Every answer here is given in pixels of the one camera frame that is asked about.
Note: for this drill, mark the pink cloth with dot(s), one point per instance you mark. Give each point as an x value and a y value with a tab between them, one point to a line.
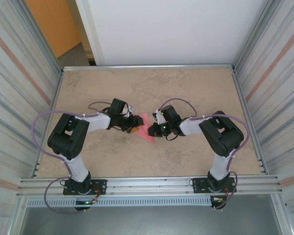
144	121

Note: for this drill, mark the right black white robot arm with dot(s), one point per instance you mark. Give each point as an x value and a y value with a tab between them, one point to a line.
221	132

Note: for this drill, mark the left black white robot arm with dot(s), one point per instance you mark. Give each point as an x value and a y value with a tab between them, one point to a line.
66	137

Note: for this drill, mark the grey metal sheet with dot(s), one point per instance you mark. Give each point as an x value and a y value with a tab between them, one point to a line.
149	220

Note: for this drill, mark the orange door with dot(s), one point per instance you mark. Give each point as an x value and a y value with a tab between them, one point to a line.
54	24

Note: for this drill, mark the wide aluminium mounting rail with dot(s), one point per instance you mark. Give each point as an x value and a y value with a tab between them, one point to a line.
149	186

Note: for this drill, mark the aluminium table edge rail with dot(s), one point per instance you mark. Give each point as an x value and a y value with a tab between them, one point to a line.
149	67
241	98
56	93

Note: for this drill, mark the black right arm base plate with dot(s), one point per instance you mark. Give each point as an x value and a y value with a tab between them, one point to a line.
198	184

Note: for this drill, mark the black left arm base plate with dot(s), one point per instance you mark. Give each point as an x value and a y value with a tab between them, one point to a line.
100	186

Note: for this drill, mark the white door frame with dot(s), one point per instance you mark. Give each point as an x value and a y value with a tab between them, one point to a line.
88	31

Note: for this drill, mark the aluminium frame post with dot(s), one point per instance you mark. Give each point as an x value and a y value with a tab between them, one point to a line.
40	36
253	36

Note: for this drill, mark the corrugated enclosure side panel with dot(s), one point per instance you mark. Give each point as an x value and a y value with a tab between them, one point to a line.
289	98
5	98

